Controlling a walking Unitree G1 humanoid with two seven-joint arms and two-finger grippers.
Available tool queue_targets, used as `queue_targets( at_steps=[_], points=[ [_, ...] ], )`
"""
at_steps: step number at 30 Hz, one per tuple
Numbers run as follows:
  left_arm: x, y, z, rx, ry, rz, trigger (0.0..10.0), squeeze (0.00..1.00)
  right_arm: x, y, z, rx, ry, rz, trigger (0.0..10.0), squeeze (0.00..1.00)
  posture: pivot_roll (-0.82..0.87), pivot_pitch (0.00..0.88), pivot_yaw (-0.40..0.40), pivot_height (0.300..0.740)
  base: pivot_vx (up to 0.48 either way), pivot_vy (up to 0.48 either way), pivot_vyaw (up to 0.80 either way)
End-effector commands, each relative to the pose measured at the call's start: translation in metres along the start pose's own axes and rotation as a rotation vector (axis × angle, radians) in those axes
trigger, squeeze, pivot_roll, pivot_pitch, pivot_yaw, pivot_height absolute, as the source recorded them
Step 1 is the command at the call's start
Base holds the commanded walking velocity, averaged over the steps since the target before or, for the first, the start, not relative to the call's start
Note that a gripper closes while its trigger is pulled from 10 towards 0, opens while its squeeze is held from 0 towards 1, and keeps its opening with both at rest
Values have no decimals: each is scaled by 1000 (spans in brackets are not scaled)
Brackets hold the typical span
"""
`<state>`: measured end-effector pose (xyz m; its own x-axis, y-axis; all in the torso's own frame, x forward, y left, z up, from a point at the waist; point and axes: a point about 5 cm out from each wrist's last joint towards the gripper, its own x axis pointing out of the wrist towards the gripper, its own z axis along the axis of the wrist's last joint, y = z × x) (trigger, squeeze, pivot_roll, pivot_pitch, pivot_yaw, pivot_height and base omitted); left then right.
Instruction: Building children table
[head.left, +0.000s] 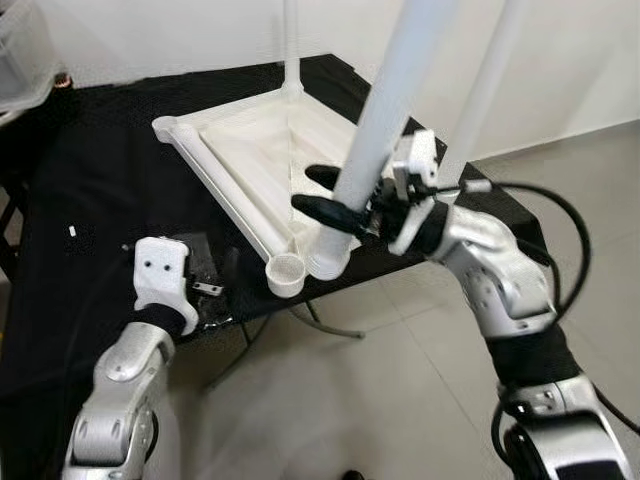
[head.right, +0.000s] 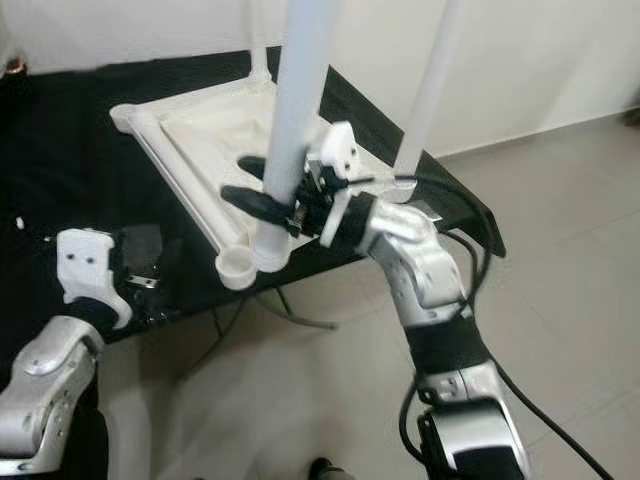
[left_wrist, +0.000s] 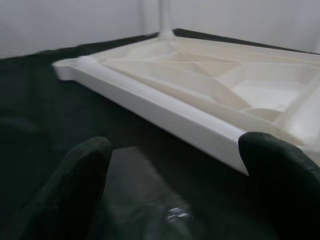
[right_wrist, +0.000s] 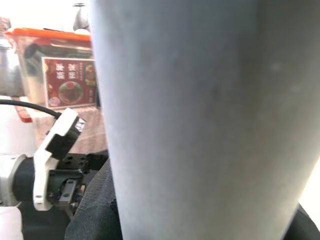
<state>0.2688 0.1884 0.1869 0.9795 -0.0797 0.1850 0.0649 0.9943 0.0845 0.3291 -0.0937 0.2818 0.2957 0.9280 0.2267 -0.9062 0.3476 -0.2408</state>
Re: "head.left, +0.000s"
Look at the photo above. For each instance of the white plastic children table top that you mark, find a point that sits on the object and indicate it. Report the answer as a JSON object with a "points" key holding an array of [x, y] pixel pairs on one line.
{"points": [[260, 150]]}

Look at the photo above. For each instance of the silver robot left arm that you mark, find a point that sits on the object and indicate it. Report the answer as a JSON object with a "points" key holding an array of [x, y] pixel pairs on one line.
{"points": [[120, 400]]}

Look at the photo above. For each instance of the clear plastic wrapper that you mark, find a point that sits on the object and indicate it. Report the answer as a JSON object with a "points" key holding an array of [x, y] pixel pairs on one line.
{"points": [[232, 290]]}

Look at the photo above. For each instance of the metal table leg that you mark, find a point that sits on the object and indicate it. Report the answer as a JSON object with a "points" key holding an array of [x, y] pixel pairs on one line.
{"points": [[330, 328]]}

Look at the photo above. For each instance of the grey robot right leg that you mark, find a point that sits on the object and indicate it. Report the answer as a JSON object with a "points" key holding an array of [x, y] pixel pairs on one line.
{"points": [[352, 475]]}

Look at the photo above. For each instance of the clear plastic container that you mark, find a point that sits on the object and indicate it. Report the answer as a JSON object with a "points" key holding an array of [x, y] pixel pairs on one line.
{"points": [[25, 50]]}

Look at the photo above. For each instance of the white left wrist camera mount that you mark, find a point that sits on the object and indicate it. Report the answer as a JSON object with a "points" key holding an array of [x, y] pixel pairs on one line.
{"points": [[162, 275]]}

